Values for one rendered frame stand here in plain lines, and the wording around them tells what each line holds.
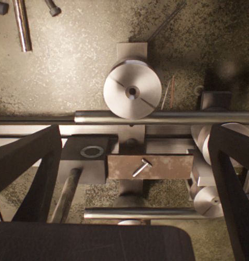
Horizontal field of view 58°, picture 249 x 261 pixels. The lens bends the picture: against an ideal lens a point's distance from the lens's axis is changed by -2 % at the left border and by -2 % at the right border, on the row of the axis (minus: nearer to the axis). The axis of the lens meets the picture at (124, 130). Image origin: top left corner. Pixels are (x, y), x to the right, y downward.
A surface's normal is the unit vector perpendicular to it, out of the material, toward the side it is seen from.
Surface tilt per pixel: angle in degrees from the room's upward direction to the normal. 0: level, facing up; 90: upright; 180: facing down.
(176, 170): 0
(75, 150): 90
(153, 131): 0
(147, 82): 0
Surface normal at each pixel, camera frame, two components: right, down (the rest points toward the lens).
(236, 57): -0.02, 0.42
